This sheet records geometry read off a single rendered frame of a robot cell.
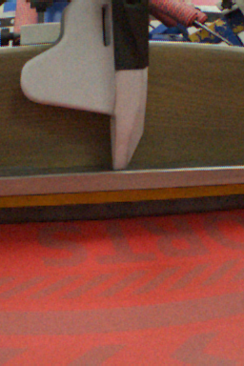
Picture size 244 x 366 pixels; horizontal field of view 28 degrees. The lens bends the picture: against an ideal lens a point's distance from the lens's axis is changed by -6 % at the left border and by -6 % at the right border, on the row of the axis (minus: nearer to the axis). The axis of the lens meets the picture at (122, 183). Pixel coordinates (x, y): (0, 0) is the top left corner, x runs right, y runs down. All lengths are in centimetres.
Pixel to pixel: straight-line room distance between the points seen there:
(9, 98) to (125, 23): 7
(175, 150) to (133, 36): 8
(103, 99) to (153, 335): 11
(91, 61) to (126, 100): 3
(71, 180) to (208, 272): 8
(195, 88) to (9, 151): 10
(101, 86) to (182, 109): 5
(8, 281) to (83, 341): 6
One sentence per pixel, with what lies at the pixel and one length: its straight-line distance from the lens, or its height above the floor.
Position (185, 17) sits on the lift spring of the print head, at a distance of 113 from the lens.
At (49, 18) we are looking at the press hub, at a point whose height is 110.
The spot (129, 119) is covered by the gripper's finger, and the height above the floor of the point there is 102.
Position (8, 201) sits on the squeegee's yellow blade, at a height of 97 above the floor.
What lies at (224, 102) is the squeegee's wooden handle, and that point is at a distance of 27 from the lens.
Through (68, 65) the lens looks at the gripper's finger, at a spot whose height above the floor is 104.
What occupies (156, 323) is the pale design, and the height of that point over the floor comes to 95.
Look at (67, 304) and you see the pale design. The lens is 20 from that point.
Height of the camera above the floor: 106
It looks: 18 degrees down
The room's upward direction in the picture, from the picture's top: straight up
